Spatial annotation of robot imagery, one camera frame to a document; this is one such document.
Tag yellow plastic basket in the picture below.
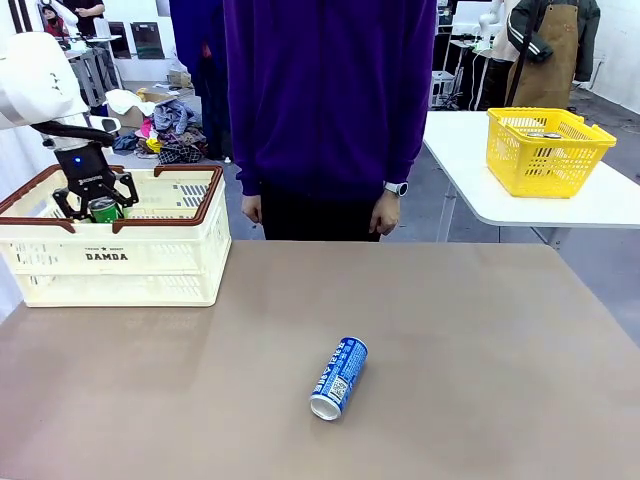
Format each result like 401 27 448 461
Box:
485 106 618 200

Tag black slanted stand pole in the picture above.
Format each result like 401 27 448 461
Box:
504 0 535 109

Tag small black panel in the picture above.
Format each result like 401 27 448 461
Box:
108 22 132 60

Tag person in brown apron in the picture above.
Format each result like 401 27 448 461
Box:
506 0 601 110

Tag mannequin cream top black trousers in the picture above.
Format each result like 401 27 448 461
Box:
485 27 519 110

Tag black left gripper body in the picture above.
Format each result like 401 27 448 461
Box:
52 143 122 207

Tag white side table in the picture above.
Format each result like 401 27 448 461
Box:
422 109 640 251

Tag blue can with QR code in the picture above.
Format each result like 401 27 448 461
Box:
309 335 370 421

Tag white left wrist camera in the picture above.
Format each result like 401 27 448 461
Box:
88 114 120 137

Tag white cloth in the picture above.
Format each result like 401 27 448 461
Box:
103 88 156 119

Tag person's right forearm purple sleeve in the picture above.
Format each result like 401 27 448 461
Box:
230 89 264 197

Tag colourful clothes pile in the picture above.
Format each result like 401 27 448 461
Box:
112 99 209 165

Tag person's left hand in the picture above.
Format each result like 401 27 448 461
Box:
368 192 401 236

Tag green drink can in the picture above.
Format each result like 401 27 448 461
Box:
88 197 125 224

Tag person in purple sweater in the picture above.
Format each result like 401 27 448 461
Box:
222 0 439 243

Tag white background work table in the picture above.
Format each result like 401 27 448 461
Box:
64 34 124 107

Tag person's left forearm purple sleeve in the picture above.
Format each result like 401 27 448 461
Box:
383 84 437 185

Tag large black panel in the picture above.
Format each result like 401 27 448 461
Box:
130 22 167 61

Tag dark blue hanging garment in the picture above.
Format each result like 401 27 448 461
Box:
168 0 234 162

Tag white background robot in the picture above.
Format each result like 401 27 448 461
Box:
42 0 81 41

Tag background person in black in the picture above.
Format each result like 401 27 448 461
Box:
74 0 107 37

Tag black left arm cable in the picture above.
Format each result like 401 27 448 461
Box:
29 121 117 147

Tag large cardboard box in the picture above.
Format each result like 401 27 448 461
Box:
106 88 174 131

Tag white equipment rack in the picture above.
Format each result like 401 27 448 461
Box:
430 69 457 109

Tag person's right hand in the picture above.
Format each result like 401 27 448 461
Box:
241 193 262 225

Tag cream shopping basket brown rim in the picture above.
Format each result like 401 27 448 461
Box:
0 163 234 309

